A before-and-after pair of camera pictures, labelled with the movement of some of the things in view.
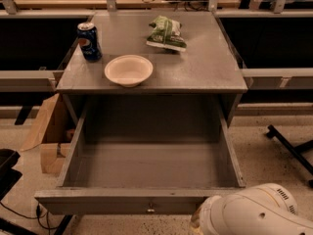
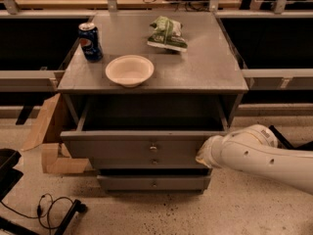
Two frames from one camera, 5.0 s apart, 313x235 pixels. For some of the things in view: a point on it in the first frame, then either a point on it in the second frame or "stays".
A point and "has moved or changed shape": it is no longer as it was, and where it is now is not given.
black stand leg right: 294,151 stays
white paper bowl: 128,70 stays
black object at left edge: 9,176 stays
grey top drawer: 144,161 has moved or changed shape
